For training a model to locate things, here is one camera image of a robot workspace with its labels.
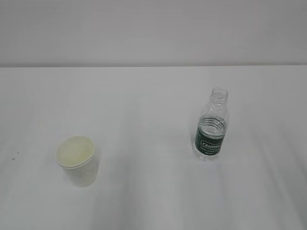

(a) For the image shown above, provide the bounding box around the clear water bottle green label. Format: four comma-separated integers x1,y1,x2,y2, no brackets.
193,87,229,161

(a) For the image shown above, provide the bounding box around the white paper cup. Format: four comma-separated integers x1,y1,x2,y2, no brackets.
55,135,100,187

